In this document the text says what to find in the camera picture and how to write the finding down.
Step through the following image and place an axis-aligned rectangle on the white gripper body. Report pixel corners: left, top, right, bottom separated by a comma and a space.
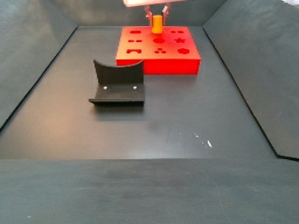
123, 0, 183, 7

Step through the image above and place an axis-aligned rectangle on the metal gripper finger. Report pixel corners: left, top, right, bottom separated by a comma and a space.
144, 5, 153, 26
161, 3, 171, 25

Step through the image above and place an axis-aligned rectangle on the orange oval peg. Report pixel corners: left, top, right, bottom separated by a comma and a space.
152, 15, 164, 34

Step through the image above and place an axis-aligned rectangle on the red shape sorter box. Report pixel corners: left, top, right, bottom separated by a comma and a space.
116, 26, 201, 74

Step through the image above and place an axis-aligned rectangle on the black curved holder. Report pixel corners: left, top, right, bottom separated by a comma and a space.
88, 60, 145, 105

